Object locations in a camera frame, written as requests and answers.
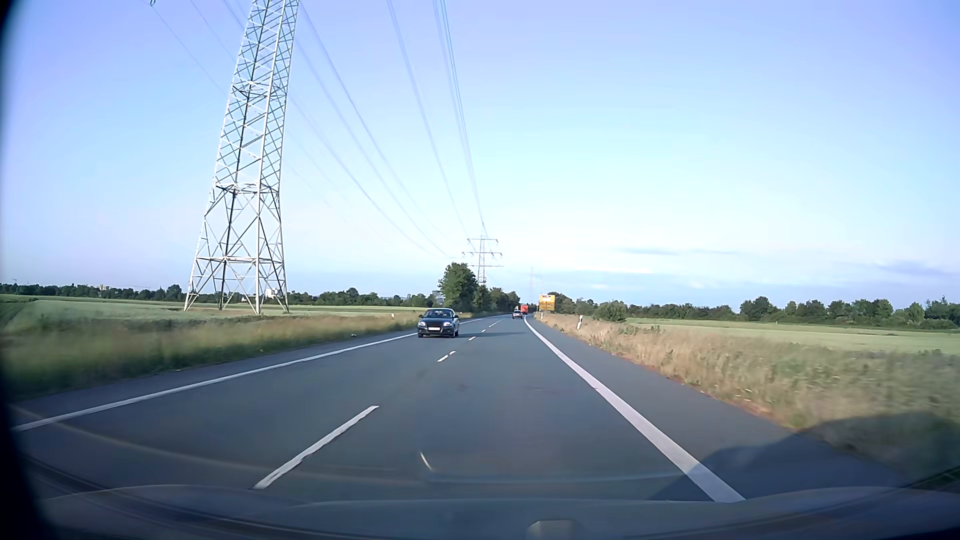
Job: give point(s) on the small distant lattice pylon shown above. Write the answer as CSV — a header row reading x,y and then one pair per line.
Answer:
x,y
482,259

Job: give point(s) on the group of roadside trees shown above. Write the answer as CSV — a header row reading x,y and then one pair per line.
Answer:
x,y
469,289

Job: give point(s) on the dark blue car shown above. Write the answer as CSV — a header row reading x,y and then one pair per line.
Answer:
x,y
439,322

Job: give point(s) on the grey asphalt road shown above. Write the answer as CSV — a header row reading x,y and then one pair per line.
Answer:
x,y
495,405

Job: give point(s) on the green bush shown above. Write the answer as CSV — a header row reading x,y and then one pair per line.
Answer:
x,y
611,310

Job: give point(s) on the row of trees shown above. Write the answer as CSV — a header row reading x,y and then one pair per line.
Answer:
x,y
337,298
825,310

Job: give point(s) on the road markings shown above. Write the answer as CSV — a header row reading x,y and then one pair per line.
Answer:
x,y
645,426

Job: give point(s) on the large steel lattice pylon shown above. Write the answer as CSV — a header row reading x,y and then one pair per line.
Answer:
x,y
241,225

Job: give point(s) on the car's own bonnet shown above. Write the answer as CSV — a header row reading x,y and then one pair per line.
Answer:
x,y
480,517

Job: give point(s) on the dry grass verge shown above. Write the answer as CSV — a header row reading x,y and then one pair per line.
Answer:
x,y
787,375
150,345

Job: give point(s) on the green field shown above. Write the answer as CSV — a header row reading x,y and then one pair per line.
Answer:
x,y
825,334
112,307

